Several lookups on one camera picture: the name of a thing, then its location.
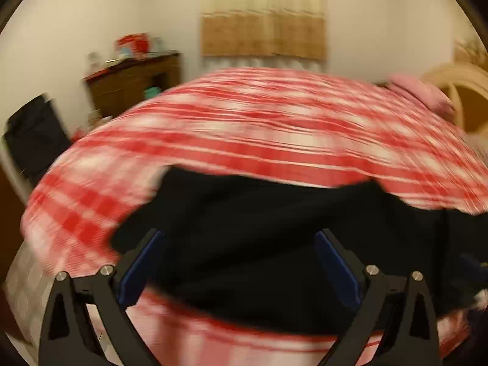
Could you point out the red gift bag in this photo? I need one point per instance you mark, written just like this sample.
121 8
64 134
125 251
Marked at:
132 44

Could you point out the beige window curtain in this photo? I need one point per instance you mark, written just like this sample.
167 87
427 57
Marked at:
263 26

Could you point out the brown wooden dresser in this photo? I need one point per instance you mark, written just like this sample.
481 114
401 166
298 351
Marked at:
125 80

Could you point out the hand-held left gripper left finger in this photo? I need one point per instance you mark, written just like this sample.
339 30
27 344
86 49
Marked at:
141 270

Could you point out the red plaid bed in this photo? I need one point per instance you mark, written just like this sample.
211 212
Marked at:
267 122

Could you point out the black pants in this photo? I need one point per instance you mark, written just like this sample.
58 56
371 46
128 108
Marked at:
247 236

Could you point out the cream wooden headboard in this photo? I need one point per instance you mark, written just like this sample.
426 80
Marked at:
463 80

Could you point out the beige floral curtain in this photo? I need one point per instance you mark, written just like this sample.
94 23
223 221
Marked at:
472 51

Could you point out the teal box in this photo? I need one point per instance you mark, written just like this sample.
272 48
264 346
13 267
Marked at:
151 92

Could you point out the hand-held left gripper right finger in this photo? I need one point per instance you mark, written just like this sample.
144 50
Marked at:
335 270

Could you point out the pink pillow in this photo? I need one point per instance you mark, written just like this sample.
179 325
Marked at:
419 93

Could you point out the black chair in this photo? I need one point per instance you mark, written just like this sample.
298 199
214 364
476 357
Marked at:
36 137

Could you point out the white card box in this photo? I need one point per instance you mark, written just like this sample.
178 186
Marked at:
93 62

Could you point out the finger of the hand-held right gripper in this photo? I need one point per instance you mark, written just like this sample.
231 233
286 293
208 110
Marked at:
474 265

